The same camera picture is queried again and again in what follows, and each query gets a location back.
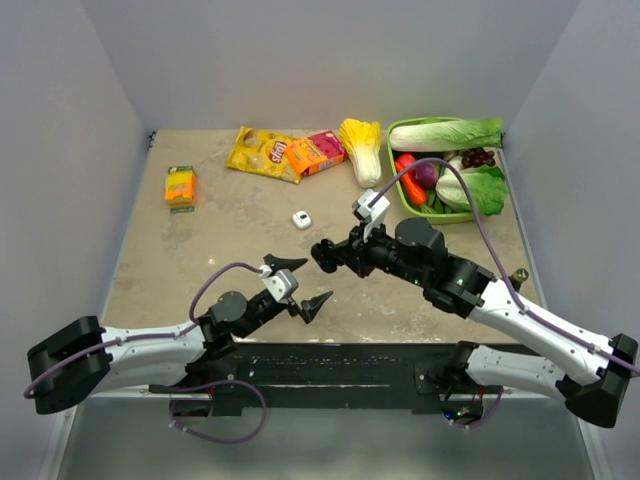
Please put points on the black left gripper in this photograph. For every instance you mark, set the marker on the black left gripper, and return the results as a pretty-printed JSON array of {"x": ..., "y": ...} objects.
[{"x": 308, "y": 306}]

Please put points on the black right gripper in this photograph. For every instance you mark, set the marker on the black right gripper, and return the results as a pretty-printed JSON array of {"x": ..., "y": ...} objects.
[{"x": 354, "y": 251}]

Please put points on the black earbud charging case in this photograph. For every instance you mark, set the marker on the black earbud charging case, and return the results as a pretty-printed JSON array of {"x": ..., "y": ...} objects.
[{"x": 322, "y": 253}]

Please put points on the white earbud charging case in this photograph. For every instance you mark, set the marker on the white earbud charging case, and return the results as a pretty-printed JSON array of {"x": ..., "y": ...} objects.
[{"x": 301, "y": 220}]

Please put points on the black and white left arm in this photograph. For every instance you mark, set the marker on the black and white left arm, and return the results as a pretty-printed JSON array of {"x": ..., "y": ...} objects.
[{"x": 85, "y": 357}]

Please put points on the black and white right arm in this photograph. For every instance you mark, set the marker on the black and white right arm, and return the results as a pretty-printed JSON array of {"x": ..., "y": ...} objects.
[{"x": 589, "y": 372}]

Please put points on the green plastic basket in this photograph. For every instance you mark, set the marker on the green plastic basket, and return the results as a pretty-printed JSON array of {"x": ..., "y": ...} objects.
[{"x": 435, "y": 211}]

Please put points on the orange red pepper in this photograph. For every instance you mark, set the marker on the orange red pepper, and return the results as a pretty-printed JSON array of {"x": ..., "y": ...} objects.
[{"x": 415, "y": 194}]

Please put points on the purple red onion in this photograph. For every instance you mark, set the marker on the purple red onion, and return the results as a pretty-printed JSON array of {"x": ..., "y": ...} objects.
[{"x": 426, "y": 176}]

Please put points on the red apple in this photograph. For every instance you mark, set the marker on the red apple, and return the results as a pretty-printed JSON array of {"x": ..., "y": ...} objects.
[{"x": 405, "y": 159}]

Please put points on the yellow white napa cabbage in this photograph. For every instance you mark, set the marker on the yellow white napa cabbage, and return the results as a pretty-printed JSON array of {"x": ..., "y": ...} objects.
[{"x": 361, "y": 140}]

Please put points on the orange pink snack box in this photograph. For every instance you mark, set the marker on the orange pink snack box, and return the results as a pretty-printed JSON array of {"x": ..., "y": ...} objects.
[{"x": 315, "y": 153}]

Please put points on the green leafy bok choy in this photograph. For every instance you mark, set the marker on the green leafy bok choy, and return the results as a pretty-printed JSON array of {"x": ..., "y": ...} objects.
[{"x": 486, "y": 184}]

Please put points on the long green white cabbage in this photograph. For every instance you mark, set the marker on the long green white cabbage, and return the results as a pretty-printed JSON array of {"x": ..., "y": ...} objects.
[{"x": 441, "y": 134}]

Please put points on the purple grapes bunch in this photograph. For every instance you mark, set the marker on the purple grapes bunch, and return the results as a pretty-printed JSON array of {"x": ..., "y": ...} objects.
[{"x": 478, "y": 157}]

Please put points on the yellow chips bag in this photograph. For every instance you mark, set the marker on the yellow chips bag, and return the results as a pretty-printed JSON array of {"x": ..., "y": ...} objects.
[{"x": 262, "y": 152}]

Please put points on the green glass bottle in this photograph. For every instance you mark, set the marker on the green glass bottle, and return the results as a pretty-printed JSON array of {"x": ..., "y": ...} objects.
[{"x": 518, "y": 278}]

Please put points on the orange yellow sponge pack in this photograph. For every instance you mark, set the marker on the orange yellow sponge pack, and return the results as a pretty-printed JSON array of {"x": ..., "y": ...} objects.
[{"x": 180, "y": 189}]

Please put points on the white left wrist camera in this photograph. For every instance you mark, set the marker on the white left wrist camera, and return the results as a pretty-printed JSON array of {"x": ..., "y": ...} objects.
[{"x": 281, "y": 284}]

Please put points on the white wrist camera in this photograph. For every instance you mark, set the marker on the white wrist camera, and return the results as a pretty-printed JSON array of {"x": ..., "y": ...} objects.
[
  {"x": 370, "y": 209},
  {"x": 281, "y": 284}
]

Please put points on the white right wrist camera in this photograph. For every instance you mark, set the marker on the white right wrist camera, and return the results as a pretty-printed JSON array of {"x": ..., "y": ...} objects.
[{"x": 370, "y": 209}]

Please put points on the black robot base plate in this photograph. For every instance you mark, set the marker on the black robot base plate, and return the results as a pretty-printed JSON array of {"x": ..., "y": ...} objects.
[{"x": 326, "y": 376}]

